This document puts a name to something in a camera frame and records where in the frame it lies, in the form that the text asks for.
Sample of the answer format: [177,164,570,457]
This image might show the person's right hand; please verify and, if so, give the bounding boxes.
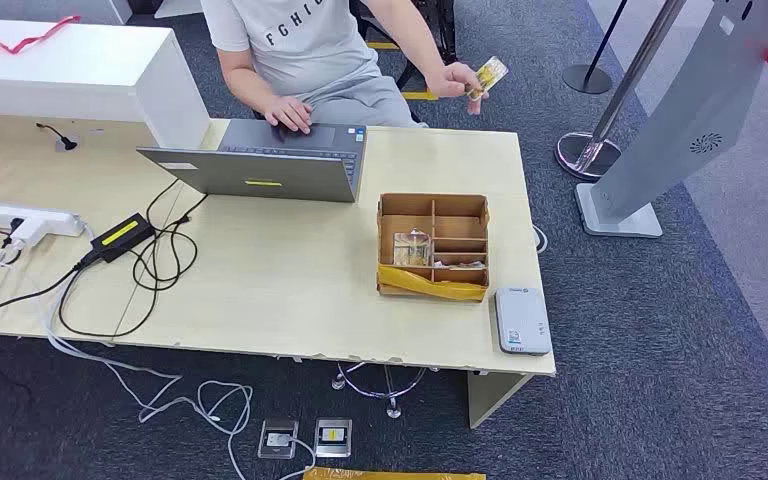
[263,94,314,136]

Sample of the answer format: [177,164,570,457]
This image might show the person's left hand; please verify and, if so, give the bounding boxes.
[423,61,491,116]

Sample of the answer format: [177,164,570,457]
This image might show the person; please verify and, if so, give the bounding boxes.
[199,0,465,128]

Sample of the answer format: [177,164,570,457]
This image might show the clear-sleeved key card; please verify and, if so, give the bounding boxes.
[393,228,433,268]

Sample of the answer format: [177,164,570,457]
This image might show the white card reader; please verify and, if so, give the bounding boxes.
[495,286,554,357]

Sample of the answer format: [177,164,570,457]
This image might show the black chair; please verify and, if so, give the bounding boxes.
[350,0,425,125]

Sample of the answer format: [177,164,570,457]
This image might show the grey laptop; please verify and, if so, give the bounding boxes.
[136,119,369,204]

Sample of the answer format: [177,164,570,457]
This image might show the cardboard divided box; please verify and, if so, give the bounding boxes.
[375,192,491,304]

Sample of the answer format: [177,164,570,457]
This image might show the wooden desk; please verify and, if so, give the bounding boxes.
[0,112,558,431]

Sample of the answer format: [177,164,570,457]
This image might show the black power adapter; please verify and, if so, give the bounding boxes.
[90,212,157,264]

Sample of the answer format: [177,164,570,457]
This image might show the white counter block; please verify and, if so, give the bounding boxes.
[0,17,212,150]

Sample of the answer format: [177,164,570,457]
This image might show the grey kiosk stand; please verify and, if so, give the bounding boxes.
[574,0,768,239]

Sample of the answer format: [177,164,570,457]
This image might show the red ribbon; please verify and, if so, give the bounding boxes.
[0,14,83,56]

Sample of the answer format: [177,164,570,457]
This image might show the white plug adapter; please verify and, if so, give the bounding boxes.
[7,217,51,252]

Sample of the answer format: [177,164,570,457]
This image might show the white power strip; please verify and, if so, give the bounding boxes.
[0,201,87,238]

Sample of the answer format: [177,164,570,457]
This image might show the chrome stool base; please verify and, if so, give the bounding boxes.
[330,362,438,420]

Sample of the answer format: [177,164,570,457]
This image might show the floor socket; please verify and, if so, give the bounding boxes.
[258,418,300,460]
[314,417,353,460]

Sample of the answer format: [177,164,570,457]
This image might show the yellow floor tape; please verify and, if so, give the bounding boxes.
[303,466,488,480]

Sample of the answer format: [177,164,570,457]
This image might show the black stanchion post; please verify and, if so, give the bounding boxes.
[561,0,630,95]

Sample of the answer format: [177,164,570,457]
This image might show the chrome stanchion post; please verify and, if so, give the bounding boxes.
[554,0,690,182]

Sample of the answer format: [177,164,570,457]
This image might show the black adapter output cable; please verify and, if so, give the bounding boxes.
[57,177,210,339]

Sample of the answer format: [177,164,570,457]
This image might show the black mains cable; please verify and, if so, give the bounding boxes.
[0,254,97,324]

